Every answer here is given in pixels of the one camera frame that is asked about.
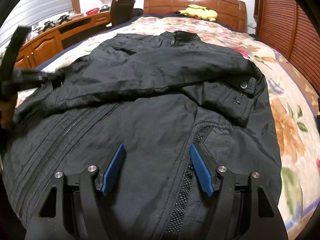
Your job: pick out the grey window blind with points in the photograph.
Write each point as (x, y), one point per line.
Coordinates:
(45, 2)

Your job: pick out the person's left hand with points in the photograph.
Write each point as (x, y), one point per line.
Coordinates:
(7, 112)

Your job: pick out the yellow plush toy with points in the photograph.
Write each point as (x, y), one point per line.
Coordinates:
(197, 11)

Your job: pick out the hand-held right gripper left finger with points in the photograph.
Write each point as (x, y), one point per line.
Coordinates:
(112, 172)

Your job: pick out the dark wooden chair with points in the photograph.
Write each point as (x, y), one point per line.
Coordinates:
(122, 12)

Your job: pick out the red basket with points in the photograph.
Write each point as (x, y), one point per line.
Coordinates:
(92, 11)

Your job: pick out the wooden louvred wardrobe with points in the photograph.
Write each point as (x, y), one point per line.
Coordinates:
(282, 17)

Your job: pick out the wooden bed headboard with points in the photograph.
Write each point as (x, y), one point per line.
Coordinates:
(162, 2)

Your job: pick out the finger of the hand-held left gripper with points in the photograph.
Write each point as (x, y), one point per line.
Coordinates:
(40, 77)

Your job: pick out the wooden desk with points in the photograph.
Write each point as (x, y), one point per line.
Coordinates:
(42, 47)

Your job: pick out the small grey box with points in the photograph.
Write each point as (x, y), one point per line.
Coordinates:
(105, 7)

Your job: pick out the spare black gripper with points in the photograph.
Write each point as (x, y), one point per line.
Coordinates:
(64, 19)
(48, 25)

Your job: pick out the floral blanket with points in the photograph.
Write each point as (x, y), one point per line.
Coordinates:
(287, 130)

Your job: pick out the black zip jacket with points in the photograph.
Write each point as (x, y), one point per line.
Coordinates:
(150, 120)

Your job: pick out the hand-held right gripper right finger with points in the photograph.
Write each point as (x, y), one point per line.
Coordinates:
(200, 170)

